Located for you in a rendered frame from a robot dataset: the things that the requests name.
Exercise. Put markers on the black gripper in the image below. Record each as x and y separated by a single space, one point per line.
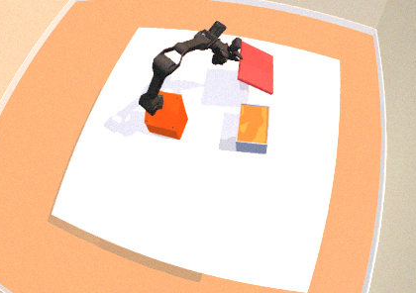
233 49

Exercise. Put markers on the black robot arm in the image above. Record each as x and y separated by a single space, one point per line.
163 66

